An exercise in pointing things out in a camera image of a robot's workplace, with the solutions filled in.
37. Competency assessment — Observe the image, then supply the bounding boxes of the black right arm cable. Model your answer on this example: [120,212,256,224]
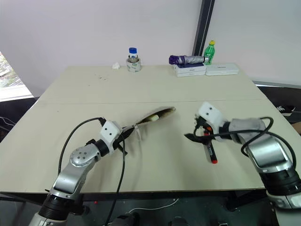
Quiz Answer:
[204,116,297,168]

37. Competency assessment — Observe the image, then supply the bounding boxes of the blue capped small bottle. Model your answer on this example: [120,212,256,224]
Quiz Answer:
[128,47,138,63]

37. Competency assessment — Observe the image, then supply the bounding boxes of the white long flat case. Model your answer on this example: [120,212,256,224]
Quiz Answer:
[205,62,239,76]

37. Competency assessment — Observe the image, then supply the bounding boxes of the white tape roll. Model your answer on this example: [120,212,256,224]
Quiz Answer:
[126,56,143,73]

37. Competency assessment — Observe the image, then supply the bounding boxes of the white flat box purple print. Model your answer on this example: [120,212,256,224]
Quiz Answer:
[174,62,207,78]

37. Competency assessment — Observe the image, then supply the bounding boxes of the white cable under table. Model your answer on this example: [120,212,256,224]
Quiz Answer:
[127,198,180,213]

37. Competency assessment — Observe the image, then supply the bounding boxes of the green plastic bottle yellow cap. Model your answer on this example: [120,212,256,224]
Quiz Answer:
[203,40,216,65]

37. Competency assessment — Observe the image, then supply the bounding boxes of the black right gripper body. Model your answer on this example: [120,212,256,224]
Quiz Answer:
[193,113,214,143]

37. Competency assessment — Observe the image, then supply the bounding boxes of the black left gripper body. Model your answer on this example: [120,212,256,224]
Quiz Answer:
[112,131,126,151]

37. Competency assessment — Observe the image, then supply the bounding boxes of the black white shoe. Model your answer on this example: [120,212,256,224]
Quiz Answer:
[276,104,297,116]

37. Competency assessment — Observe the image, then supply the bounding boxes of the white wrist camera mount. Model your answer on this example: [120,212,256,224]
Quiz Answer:
[99,120,123,156]
[196,101,224,140]

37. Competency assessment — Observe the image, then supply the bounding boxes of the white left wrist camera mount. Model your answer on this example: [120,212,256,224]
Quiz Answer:
[99,120,123,156]

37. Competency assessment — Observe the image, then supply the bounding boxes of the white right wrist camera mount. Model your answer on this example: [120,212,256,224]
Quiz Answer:
[196,101,224,140]

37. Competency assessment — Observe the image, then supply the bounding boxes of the red marker with black label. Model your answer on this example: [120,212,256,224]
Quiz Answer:
[203,126,219,165]

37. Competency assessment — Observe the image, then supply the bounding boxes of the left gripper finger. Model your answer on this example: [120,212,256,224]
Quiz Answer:
[117,140,129,156]
[121,126,138,141]

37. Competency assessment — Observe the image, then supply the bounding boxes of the dark vertical pillar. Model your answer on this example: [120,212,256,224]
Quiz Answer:
[192,0,215,57]

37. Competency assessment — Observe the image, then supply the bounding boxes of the dark rounded shape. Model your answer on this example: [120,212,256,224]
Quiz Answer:
[111,211,142,226]

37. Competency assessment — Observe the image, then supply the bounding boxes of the purple grey folded umbrella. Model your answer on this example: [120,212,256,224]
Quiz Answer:
[168,55,206,65]

